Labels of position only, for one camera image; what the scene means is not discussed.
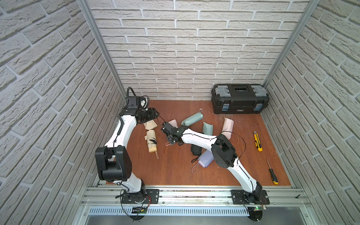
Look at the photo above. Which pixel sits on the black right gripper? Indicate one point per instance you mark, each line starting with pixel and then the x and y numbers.
pixel 169 140

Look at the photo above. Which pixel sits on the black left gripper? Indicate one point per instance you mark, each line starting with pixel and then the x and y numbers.
pixel 150 114

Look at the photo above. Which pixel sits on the light pink sleeved umbrella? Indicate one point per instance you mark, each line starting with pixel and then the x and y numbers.
pixel 173 123

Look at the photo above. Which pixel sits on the beige umbrella sleeve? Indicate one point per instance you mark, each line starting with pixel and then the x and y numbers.
pixel 150 125

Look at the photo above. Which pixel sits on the beige umbrella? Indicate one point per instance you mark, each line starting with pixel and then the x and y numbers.
pixel 152 142

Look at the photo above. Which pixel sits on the black umbrella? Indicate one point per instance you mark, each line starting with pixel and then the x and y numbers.
pixel 196 151

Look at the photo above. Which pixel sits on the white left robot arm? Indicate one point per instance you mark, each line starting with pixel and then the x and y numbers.
pixel 113 161

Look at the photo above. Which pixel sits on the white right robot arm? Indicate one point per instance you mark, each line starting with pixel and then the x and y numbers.
pixel 224 155

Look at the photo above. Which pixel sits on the mint green sleeved umbrella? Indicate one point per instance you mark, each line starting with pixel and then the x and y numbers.
pixel 193 119

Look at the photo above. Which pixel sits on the small mint green sleeve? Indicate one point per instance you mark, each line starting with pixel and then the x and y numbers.
pixel 207 129

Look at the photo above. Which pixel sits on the lilac sleeved umbrella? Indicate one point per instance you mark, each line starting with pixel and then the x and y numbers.
pixel 204 160

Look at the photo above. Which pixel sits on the black plastic toolbox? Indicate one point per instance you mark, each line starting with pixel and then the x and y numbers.
pixel 239 98

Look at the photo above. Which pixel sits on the yellow utility knife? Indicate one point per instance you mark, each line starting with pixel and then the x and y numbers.
pixel 257 142

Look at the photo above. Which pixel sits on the black yellow screwdriver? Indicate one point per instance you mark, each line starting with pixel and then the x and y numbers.
pixel 272 173

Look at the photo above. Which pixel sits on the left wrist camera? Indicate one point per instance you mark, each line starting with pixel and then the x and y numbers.
pixel 137 102

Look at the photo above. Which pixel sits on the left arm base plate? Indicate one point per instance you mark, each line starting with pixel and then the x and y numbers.
pixel 149 196

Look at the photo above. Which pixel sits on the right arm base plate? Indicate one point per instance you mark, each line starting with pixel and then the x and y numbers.
pixel 240 197

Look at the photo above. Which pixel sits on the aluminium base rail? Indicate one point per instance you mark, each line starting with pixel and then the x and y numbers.
pixel 190 201

